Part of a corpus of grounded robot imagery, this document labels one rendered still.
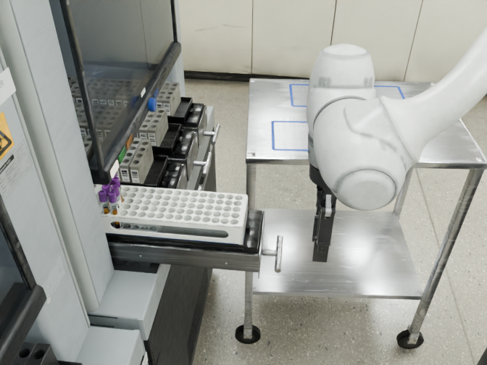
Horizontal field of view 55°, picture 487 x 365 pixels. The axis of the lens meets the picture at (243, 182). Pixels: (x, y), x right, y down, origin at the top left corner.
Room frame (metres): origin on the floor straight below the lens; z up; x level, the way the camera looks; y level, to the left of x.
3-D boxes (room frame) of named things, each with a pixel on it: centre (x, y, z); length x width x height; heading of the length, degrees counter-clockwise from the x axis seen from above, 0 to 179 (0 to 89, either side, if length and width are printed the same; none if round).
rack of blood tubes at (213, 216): (0.73, 0.14, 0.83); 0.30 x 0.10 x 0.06; 84
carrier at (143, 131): (1.04, 0.24, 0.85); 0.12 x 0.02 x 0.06; 173
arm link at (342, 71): (0.68, -0.16, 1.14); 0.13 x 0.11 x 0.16; 0
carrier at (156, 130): (1.04, 0.22, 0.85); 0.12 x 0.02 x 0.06; 173
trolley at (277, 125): (1.18, -0.31, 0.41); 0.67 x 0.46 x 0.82; 88
